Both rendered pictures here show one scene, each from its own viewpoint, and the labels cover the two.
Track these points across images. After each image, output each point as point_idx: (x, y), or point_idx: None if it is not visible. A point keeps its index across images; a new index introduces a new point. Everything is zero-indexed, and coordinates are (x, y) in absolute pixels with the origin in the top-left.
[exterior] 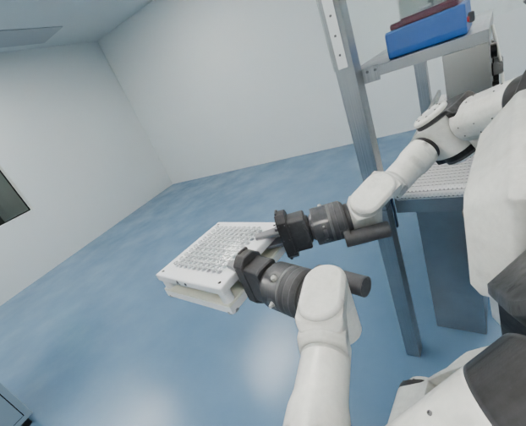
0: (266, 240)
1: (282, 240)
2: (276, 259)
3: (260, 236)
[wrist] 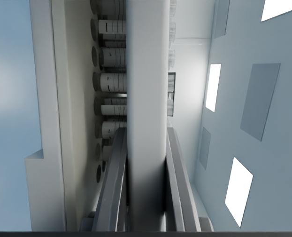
0: (160, 154)
1: (159, 235)
2: (38, 160)
3: (179, 143)
